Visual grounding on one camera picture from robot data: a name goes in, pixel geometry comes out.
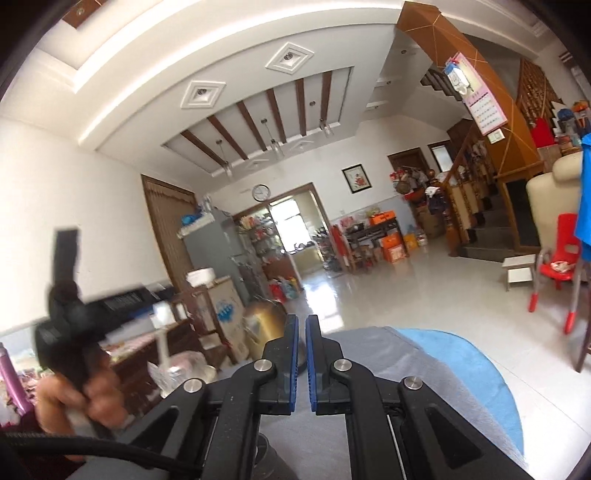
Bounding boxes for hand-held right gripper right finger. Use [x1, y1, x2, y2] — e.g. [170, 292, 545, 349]
[305, 315, 536, 480]

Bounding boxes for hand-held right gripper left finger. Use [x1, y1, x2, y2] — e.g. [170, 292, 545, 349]
[113, 314, 301, 480]

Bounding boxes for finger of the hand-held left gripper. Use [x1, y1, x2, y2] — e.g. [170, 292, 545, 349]
[91, 285, 160, 332]
[54, 227, 80, 285]

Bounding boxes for person's left hand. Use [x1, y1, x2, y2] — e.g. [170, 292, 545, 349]
[36, 368, 129, 430]

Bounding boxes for gold electric kettle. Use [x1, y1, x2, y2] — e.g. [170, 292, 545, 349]
[241, 301, 308, 370]

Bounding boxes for dark wooden sideboard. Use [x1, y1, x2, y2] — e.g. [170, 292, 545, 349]
[104, 318, 204, 416]

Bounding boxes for grey tablecloth round table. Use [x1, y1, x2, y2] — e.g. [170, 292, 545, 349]
[215, 325, 509, 480]

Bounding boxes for purple bottle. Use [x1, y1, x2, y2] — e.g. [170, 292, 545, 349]
[0, 346, 33, 416]

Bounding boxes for white chest freezer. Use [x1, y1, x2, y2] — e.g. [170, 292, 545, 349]
[187, 276, 247, 365]

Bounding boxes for brown wooden door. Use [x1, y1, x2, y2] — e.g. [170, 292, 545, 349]
[141, 174, 197, 289]

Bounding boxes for plastic-covered bowl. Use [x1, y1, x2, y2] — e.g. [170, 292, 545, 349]
[147, 352, 218, 398]

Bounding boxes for grey refrigerator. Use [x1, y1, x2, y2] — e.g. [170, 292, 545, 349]
[178, 208, 252, 315]

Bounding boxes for kitchen storage shelf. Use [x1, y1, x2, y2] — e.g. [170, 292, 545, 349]
[235, 215, 278, 278]

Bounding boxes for small wooden table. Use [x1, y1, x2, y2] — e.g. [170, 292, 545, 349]
[344, 217, 402, 273]

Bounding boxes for orange gift box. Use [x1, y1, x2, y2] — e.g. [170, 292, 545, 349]
[379, 233, 409, 264]

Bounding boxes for blue round table mat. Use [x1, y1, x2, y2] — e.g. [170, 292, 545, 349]
[397, 328, 525, 468]

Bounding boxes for glass pendant lamp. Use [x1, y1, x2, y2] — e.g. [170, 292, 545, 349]
[318, 99, 334, 138]
[215, 138, 234, 179]
[261, 119, 283, 161]

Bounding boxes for white step stool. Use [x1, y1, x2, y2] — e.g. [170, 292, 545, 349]
[502, 256, 536, 291]

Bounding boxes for wooden staircase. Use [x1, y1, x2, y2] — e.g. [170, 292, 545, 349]
[445, 117, 546, 264]

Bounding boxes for red plastic chair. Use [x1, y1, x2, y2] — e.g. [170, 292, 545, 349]
[529, 213, 583, 334]

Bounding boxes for dark wooden chair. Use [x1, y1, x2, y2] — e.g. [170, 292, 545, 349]
[575, 318, 591, 374]

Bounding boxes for cream armchair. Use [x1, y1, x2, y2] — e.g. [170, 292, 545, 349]
[526, 150, 587, 278]

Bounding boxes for black cable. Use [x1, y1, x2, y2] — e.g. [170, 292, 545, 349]
[0, 429, 204, 480]

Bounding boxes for framed wall picture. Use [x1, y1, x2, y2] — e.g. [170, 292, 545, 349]
[342, 164, 373, 195]

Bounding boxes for pink wall calendar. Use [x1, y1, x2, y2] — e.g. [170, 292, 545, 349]
[443, 52, 509, 137]

